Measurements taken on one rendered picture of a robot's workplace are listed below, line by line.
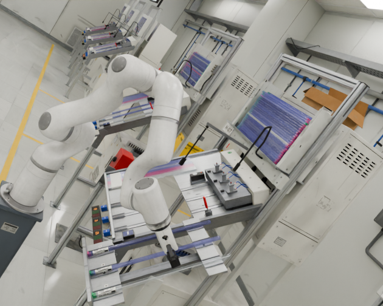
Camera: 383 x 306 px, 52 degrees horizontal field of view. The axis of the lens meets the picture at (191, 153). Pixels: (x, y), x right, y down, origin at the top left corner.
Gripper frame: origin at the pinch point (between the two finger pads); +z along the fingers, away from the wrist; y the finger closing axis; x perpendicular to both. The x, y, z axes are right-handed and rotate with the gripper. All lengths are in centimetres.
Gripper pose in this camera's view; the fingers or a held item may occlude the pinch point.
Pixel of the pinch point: (172, 255)
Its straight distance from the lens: 141.0
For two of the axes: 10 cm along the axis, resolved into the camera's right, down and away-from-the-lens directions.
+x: -9.2, 3.6, -1.4
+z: 2.5, 8.3, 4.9
